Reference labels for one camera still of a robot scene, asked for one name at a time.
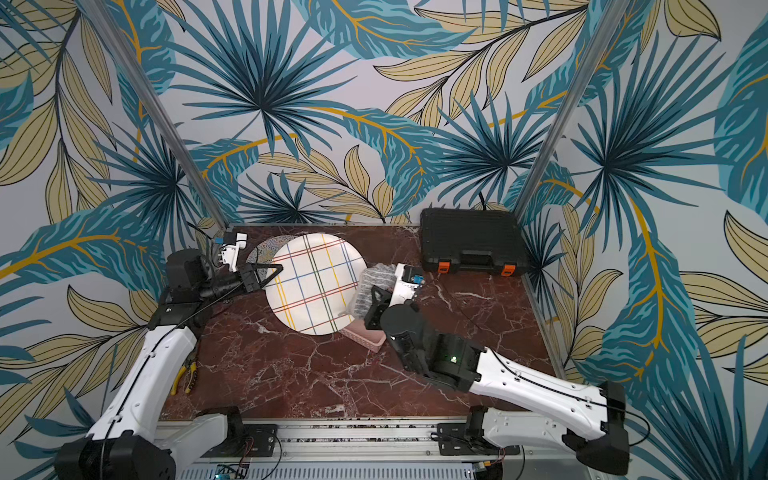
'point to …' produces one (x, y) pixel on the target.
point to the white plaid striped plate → (319, 283)
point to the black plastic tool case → (472, 240)
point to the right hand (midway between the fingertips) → (373, 290)
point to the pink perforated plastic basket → (370, 338)
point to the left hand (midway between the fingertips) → (279, 271)
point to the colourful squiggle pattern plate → (264, 252)
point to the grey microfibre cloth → (381, 276)
